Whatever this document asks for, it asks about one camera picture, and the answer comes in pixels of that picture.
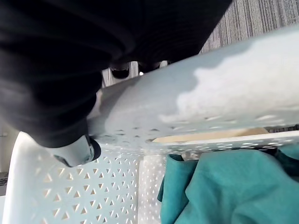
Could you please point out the teal green garment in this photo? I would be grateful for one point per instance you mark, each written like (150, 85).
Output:
(229, 186)

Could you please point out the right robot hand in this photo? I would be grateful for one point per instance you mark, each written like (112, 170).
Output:
(58, 58)

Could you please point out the white perforated laundry basket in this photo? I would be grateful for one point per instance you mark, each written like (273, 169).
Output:
(210, 93)

